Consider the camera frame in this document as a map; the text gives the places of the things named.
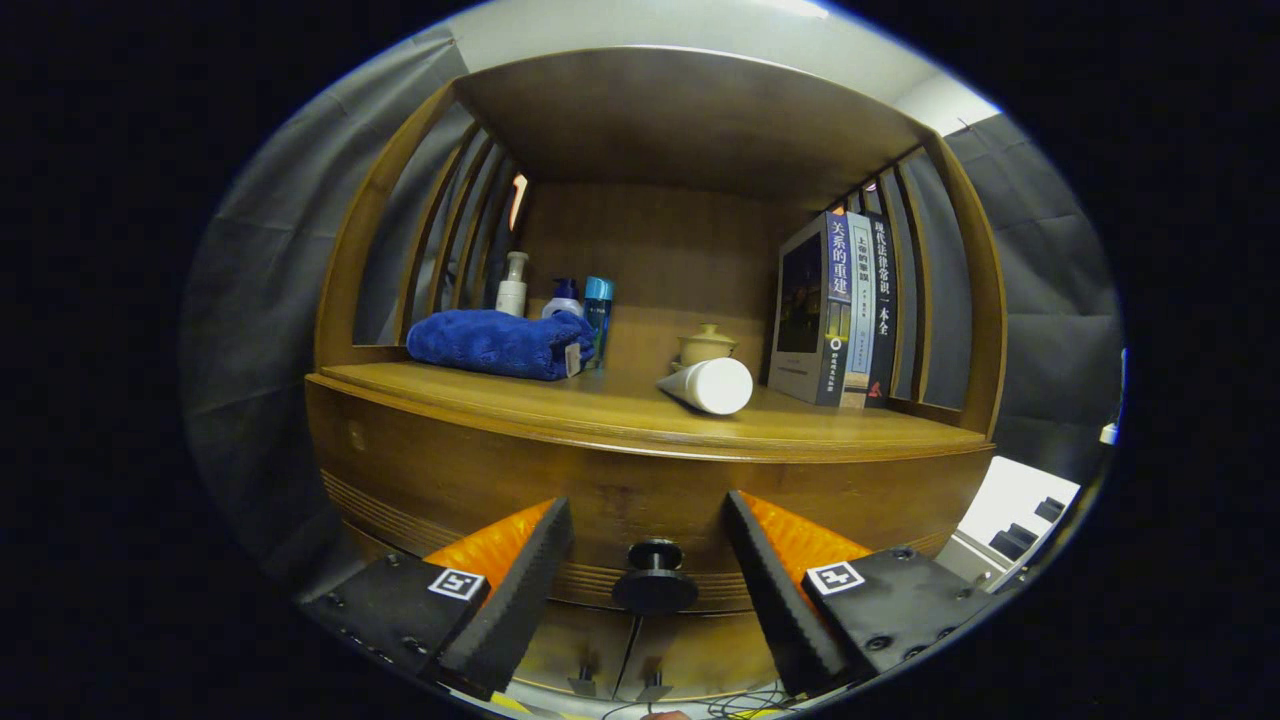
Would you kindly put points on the blue spine book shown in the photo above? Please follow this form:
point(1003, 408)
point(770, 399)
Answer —
point(805, 310)

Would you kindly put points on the black spine book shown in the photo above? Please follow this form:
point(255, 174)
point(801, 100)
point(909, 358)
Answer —
point(883, 320)

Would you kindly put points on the grey spine book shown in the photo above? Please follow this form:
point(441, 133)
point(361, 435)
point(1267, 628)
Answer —
point(860, 350)

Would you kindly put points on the wooden countertop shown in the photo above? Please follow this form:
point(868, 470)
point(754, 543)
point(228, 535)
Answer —
point(600, 410)

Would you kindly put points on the blue folded towel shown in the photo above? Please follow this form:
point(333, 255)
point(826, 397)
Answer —
point(490, 343)

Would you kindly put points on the clear blue bottle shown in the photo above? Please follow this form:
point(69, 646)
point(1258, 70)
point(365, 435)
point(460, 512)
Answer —
point(598, 305)

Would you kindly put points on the white squeeze tube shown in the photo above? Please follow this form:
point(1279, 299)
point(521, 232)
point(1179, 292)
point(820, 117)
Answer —
point(715, 385)

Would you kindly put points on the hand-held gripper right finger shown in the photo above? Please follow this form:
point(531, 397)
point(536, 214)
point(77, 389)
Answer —
point(780, 610)

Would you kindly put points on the white table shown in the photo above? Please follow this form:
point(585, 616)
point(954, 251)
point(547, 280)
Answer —
point(1010, 490)

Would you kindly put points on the brown wooden drawer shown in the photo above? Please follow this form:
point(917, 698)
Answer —
point(640, 490)

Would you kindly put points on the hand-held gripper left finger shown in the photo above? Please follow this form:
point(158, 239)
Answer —
point(520, 610)

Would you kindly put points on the white bottle with blue cap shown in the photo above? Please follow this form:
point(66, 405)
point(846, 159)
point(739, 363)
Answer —
point(562, 305)

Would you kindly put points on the white pump bottle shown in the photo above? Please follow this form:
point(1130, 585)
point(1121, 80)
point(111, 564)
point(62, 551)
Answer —
point(512, 298)

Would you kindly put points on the brown wooden cabinet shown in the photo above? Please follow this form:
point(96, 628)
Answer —
point(650, 260)

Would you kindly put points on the black backdrop cloth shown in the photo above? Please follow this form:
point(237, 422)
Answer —
point(260, 330)

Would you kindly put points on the beige lidded tea cup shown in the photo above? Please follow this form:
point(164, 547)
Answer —
point(706, 347)

